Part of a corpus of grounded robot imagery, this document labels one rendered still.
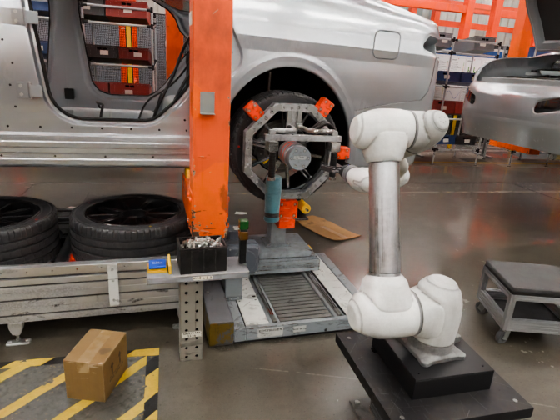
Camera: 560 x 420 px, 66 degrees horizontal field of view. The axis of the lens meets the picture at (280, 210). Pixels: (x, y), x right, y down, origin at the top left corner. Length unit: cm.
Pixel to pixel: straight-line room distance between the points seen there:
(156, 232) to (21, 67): 101
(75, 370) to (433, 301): 136
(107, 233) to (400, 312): 143
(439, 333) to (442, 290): 15
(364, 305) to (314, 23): 164
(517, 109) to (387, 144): 302
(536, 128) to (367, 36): 205
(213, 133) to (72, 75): 243
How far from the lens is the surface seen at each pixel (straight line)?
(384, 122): 144
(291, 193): 252
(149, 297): 224
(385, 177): 144
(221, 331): 217
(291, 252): 271
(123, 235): 223
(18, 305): 231
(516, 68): 576
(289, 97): 250
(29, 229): 240
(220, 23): 190
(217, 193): 198
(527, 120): 431
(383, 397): 157
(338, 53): 261
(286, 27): 251
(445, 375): 160
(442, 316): 154
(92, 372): 192
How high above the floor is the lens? 129
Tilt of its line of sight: 18 degrees down
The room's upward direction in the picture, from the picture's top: 4 degrees clockwise
